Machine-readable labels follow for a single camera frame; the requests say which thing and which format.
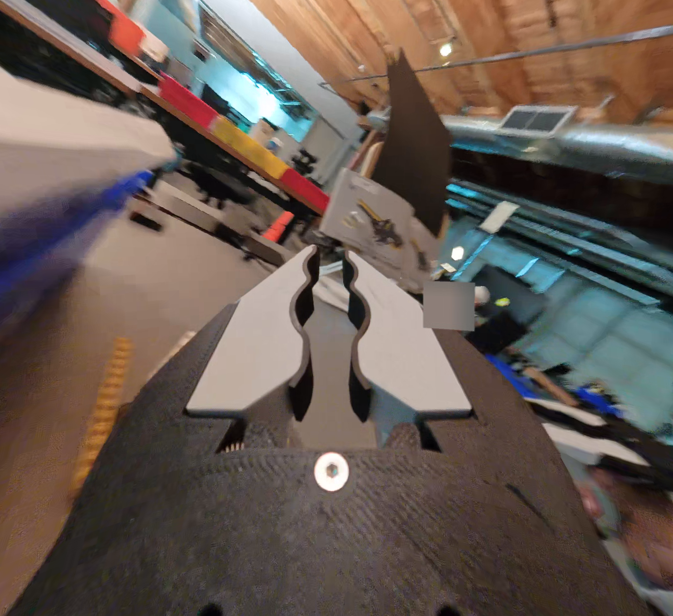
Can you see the red storage bin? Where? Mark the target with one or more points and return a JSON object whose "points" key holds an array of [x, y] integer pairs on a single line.
{"points": [[305, 190], [186, 101]]}

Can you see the lego set box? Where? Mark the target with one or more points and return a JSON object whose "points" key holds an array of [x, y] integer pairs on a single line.
{"points": [[368, 206]]}

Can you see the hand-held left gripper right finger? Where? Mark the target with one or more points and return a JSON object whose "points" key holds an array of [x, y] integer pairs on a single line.
{"points": [[405, 363]]}

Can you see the long spiral metal duct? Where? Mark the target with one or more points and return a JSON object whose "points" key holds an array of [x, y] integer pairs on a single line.
{"points": [[604, 145]]}

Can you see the white vent grille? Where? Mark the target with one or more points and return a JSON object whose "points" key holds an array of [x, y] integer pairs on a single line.
{"points": [[536, 119]]}

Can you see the thin metal ceiling pipe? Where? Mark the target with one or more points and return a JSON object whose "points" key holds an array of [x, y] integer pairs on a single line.
{"points": [[646, 35]]}

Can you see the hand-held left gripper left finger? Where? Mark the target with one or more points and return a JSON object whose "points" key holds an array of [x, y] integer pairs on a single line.
{"points": [[247, 358]]}

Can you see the black flat panel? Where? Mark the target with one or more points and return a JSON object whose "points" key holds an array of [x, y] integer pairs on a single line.
{"points": [[415, 153]]}

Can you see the blue plastic bin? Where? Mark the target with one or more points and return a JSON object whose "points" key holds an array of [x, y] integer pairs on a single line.
{"points": [[52, 237]]}

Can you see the yellow storage bin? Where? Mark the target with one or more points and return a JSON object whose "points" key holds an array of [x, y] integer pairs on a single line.
{"points": [[250, 148]]}

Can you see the orange storage bin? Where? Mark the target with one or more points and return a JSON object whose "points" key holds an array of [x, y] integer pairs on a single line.
{"points": [[126, 32]]}

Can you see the yellow lego beam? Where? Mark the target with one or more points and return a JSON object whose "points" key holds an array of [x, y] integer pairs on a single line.
{"points": [[105, 406]]}

